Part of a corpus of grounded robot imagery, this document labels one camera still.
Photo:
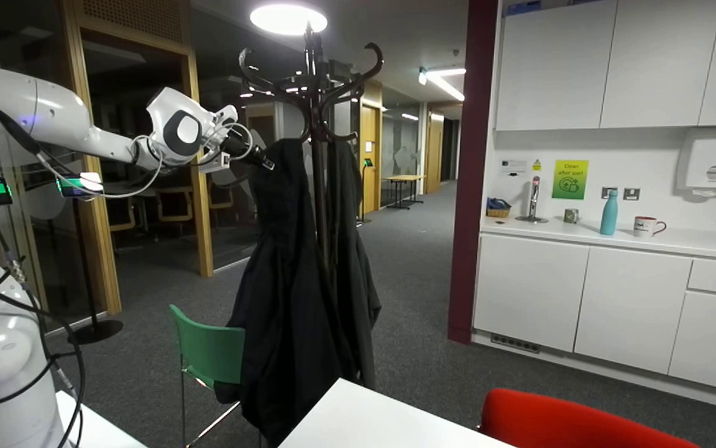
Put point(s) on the teal bottle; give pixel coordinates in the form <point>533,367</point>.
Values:
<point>610,214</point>

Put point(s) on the round ceiling lamp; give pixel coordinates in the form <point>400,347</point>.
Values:
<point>287,18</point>

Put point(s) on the black floor stand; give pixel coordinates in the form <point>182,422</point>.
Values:
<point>94,329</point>

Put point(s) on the wall socket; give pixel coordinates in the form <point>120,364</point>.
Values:
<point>629,193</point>

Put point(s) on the long black jacket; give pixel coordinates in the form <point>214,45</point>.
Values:
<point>279,289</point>

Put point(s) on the white lower cabinets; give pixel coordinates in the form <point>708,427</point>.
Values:
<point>533,289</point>

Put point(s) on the ceiling light strip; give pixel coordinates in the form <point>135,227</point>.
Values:
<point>445,80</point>

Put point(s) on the white paper towel dispenser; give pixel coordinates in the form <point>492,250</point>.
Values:
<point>711,164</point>

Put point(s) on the white table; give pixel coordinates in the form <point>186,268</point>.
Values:
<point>365,418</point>

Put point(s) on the dark wooden coat rack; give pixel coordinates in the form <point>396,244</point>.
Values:
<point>313,82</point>

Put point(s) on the white mug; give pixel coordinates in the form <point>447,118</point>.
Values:
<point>644,225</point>

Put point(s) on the red chair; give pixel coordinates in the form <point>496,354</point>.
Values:
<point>564,424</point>

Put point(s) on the wooden door frame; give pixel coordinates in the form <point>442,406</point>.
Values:
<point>98,250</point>

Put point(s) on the yellow wooden door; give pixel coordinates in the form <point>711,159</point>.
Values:
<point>369,158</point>

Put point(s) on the white robot base table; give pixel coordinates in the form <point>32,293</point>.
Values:
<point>98,427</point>

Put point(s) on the green chair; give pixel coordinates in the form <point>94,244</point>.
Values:
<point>204,350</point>

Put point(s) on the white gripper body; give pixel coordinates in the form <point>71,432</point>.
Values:
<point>222,120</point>

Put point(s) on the green poster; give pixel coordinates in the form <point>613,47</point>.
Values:
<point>569,179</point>

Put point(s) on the kitchen tap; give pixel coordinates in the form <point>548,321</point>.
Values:
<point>533,200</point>

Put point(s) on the wooden corridor table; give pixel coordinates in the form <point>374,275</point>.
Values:
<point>402,177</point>

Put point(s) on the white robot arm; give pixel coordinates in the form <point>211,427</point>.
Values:
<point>43,107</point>

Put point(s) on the small grey cup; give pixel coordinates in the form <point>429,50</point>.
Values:
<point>569,214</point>

